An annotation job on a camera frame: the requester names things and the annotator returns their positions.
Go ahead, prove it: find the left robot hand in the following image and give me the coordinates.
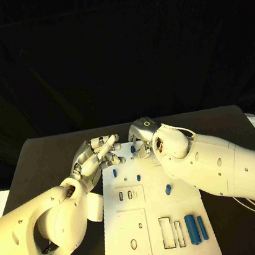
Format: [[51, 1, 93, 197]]
[[64, 132, 131, 196]]

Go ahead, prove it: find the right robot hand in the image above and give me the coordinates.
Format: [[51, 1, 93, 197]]
[[124, 114, 168, 161]]

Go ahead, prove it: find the white task board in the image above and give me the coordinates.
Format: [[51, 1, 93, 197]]
[[82, 128, 224, 255]]

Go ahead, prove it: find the thick long blue cylinder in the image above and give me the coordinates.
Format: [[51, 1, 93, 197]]
[[183, 213, 202, 247]]

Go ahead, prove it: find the thin long blue cylinder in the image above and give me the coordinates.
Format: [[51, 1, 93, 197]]
[[196, 214, 209, 241]]

